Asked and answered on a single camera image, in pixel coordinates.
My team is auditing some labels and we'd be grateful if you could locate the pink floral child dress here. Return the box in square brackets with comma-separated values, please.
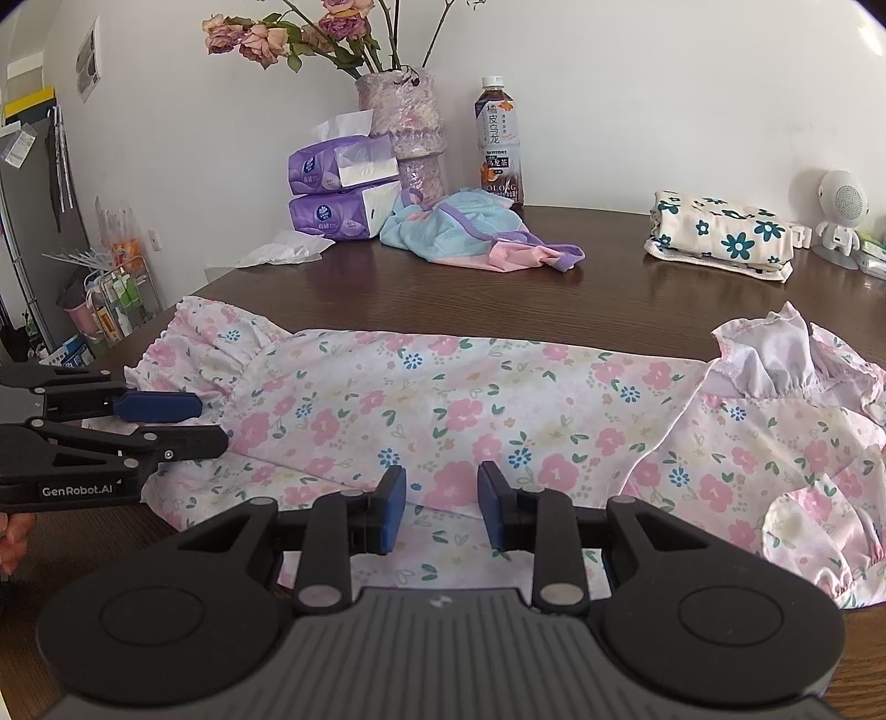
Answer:
[126, 297, 884, 609]

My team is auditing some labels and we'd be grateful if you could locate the folded cream blue-flower cloth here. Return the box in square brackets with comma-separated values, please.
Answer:
[644, 191, 795, 284]

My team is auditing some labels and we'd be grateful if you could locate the white robot figure speaker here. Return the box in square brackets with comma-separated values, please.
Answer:
[811, 169, 869, 270]

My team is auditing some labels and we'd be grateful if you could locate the blue pink purple garment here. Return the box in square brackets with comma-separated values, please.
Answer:
[378, 189, 586, 273]

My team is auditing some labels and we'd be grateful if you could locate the upper purple tissue pack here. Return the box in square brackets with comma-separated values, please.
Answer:
[287, 110, 399, 197]

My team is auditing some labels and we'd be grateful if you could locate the white letter ornament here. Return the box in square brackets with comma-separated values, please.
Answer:
[790, 224, 812, 249]

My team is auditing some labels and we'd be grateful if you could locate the purple tissue pack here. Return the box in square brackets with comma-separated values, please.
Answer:
[287, 110, 399, 197]
[289, 182, 401, 241]

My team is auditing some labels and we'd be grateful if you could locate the crumpled white tissue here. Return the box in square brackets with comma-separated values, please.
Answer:
[236, 231, 335, 269]

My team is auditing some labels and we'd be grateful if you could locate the purple textured vase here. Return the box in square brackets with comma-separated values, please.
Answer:
[356, 68, 446, 203]

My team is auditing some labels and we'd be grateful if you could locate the left hand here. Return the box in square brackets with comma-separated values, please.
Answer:
[0, 513, 36, 576]

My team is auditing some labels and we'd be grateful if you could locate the lower purple tissue pack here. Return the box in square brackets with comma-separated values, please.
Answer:
[289, 182, 401, 241]

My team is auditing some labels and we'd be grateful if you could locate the oolong tea bottle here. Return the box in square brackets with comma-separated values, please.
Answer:
[475, 75, 524, 205]

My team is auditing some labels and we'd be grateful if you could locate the dried rose bouquet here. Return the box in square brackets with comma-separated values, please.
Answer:
[201, 0, 409, 80]

